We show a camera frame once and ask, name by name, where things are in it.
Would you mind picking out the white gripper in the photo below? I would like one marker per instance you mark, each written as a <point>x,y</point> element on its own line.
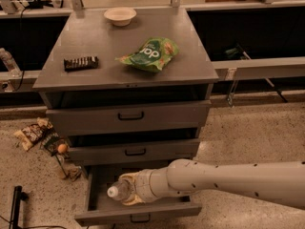
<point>143,184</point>

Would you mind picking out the clear plastic water bottle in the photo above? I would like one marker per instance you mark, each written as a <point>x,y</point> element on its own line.
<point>121,190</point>

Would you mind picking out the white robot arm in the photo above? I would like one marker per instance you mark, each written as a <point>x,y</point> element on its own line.
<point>281,183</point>

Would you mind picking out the grey bottom drawer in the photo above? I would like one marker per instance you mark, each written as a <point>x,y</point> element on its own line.
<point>100,209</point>

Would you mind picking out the grey drawer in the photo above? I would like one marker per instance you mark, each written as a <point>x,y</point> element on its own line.
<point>100,209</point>
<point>98,154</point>
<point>129,118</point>

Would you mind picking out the grey middle drawer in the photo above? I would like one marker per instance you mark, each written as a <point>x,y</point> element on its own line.
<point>98,154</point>

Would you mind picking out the grey top drawer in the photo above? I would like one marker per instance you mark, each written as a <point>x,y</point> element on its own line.
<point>129,118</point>

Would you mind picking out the grey drawer cabinet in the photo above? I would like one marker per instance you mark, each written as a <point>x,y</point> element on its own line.
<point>188,77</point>

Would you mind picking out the clear bottle at left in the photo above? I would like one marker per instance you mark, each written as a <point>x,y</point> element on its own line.
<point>10,63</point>

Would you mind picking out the clear cup on floor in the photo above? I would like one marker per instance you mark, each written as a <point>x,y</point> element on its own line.
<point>57,164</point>

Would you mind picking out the orange ball on floor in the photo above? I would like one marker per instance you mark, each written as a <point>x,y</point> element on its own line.
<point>62,148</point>

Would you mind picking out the dark green bag on floor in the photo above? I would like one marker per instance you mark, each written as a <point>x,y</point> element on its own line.
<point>50,142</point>

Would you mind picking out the black stand on floor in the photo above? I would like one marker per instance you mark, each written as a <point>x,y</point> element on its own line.
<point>18,196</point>

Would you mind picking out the brown snack bag on floor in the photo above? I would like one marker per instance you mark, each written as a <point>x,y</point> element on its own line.
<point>32,134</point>

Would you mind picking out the green chip bag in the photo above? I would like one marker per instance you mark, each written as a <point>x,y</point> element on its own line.
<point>152,56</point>

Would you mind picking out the white paper bowl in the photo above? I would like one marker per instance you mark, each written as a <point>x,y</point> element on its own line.
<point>120,16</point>

